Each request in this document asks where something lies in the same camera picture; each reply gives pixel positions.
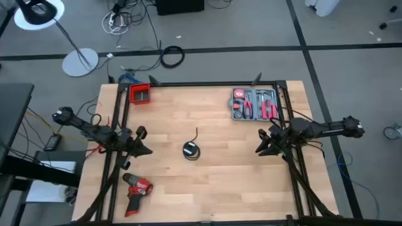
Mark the black aluminium table frame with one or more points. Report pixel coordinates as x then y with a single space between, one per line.
204 84

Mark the office chair base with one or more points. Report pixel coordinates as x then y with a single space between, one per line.
382 26

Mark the grey tool case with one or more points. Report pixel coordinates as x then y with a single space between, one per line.
253 94

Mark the red plastic bin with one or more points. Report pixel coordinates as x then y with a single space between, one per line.
132 94

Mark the red tape measure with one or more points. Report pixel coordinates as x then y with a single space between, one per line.
238 93

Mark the white panel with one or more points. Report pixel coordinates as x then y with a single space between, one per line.
47 191

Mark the black side table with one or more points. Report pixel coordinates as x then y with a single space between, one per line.
59 155

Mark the black box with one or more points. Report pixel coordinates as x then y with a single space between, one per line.
179 6

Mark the grey caster wheel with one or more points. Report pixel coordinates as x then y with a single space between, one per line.
391 132

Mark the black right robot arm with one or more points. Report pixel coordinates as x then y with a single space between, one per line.
329 127

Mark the black desk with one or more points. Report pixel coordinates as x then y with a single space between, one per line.
12 106

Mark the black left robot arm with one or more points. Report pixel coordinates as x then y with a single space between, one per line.
78 120

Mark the floor lamp with round base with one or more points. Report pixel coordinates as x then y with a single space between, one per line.
80 62

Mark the white plastic object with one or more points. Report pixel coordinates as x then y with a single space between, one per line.
323 6

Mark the black power brick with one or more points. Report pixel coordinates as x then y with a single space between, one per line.
52 142

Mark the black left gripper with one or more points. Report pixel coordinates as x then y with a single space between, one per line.
128 139

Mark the black round bit holder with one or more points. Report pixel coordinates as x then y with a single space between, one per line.
238 115

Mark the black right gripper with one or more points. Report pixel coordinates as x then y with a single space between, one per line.
278 139

